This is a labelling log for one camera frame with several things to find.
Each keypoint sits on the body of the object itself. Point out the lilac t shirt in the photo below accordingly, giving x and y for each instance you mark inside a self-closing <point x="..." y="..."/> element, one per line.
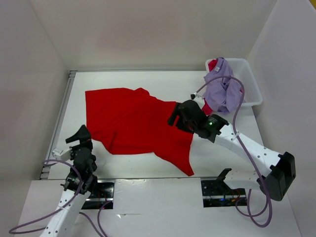
<point x="222" y="86"/>

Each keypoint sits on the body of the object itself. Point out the magenta t shirt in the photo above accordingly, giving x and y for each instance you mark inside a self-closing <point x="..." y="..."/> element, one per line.
<point x="206" y="107"/>

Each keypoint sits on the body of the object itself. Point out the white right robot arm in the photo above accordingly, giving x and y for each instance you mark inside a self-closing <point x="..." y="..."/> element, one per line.
<point x="273" y="173"/>

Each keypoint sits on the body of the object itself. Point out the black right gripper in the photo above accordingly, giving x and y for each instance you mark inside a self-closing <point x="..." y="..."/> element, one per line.
<point x="175" y="114"/>

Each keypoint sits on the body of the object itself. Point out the red t shirt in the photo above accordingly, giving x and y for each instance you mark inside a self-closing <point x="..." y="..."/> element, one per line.
<point x="132" y="122"/>

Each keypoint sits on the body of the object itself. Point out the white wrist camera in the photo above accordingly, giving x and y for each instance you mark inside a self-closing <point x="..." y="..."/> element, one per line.
<point x="63" y="155"/>
<point x="197" y="98"/>

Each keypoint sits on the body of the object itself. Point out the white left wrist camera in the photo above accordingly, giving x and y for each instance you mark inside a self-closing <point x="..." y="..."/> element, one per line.
<point x="63" y="155"/>

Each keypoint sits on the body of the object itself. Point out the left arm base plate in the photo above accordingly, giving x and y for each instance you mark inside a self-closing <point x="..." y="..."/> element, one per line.
<point x="103" y="193"/>

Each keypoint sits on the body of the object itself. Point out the white plastic basket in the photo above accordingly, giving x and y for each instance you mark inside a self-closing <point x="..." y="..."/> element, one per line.
<point x="243" y="72"/>

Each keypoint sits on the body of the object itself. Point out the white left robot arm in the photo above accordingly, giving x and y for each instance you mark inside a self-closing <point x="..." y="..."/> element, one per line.
<point x="79" y="183"/>

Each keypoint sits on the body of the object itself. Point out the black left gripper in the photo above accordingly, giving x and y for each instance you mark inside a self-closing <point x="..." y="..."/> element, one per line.
<point x="80" y="144"/>

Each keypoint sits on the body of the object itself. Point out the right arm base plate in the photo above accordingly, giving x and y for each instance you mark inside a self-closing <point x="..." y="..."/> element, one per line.
<point x="216" y="193"/>

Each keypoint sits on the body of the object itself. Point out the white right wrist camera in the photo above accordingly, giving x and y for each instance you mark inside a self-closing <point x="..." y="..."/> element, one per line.
<point x="197" y="98"/>

